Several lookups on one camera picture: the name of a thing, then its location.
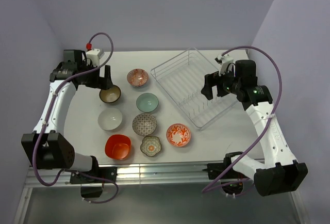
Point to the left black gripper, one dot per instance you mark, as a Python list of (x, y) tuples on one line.
[(102, 82)]

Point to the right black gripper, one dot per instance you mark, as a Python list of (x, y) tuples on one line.
[(213, 79)]

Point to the red blue patterned bowl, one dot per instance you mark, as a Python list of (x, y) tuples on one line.
[(137, 77)]

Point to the pale green ribbed bowl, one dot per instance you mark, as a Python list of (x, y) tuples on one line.
[(147, 102)]

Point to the brown geometric patterned bowl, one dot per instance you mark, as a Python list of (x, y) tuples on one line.
[(144, 124)]

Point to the orange floral patterned bowl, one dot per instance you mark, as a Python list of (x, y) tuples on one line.
[(178, 135)]

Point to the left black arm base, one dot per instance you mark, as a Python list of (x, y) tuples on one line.
[(92, 186)]

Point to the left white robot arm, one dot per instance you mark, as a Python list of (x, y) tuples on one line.
[(46, 147)]

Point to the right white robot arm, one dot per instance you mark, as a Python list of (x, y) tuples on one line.
[(269, 161)]

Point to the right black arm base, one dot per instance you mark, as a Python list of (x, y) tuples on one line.
[(233, 184)]

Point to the flower shaped patterned dish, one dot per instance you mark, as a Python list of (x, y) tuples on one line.
[(150, 146)]

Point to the brown glazed bowl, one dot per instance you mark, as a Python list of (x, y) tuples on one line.
[(110, 95)]

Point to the plain white bowl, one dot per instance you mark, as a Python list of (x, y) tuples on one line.
[(110, 119)]

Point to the orange plastic square bowl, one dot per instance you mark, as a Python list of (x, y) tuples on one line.
[(118, 147)]

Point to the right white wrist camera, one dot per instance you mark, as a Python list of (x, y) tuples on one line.
[(225, 61)]

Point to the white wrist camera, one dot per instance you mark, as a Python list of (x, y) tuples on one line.
[(93, 56), (225, 61)]

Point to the white wire dish rack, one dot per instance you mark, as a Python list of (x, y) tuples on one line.
[(182, 79)]

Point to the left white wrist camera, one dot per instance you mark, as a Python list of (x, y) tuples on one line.
[(93, 56)]

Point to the aluminium frame rail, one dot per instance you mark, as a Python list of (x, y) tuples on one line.
[(134, 174)]

